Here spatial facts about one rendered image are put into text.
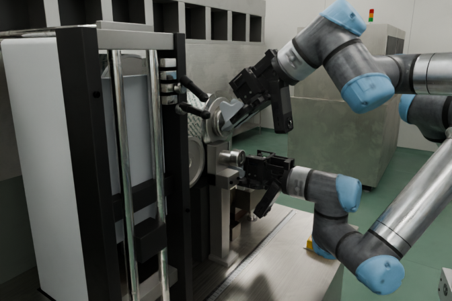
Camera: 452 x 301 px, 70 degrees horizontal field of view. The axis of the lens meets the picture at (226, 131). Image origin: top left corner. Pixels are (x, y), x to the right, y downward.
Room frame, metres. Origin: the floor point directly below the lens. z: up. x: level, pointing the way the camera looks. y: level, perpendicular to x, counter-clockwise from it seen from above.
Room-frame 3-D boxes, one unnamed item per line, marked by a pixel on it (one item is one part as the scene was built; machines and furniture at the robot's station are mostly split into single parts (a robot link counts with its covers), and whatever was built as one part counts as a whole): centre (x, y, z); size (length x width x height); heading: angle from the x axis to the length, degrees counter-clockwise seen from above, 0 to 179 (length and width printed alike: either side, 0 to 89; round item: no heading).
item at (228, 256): (0.72, 0.00, 1.05); 0.06 x 0.05 x 0.31; 56
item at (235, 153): (0.70, -0.03, 1.18); 0.04 x 0.02 x 0.04; 146
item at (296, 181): (0.71, -0.17, 1.11); 0.08 x 0.05 x 0.08; 146
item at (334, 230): (0.66, -0.25, 1.01); 0.11 x 0.08 x 0.11; 18
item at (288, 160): (0.76, -0.11, 1.12); 0.12 x 0.08 x 0.09; 56
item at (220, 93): (0.77, 0.02, 1.25); 0.15 x 0.01 x 0.15; 146
